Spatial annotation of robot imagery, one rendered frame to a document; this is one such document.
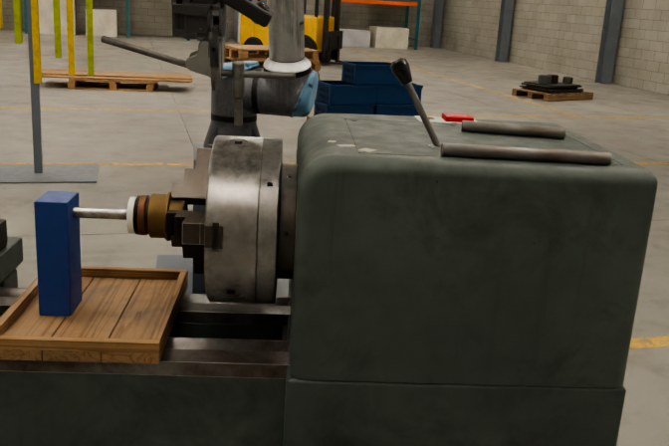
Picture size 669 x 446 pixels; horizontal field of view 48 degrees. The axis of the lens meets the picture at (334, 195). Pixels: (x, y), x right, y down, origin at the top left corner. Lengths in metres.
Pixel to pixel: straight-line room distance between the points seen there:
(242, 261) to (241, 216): 0.08
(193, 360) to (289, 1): 0.84
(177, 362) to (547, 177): 0.71
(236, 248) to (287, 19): 0.67
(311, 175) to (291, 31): 0.65
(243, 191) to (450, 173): 0.35
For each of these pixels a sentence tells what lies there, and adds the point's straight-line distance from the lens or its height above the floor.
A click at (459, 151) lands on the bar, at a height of 1.27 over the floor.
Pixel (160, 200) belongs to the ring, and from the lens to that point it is 1.43.
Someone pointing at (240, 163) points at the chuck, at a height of 1.21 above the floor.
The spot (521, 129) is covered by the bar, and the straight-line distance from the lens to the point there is 1.52.
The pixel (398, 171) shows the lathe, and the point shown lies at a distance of 1.20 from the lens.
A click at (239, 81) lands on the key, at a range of 1.33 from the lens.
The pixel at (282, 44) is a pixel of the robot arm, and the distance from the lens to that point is 1.79.
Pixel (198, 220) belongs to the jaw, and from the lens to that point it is 1.33.
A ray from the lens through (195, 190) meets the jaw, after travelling 1.45.
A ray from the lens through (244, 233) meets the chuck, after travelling 1.29.
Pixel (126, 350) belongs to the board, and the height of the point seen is 0.89.
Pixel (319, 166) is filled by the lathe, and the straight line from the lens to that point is 1.19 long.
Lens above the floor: 1.50
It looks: 15 degrees down
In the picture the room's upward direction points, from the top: 3 degrees clockwise
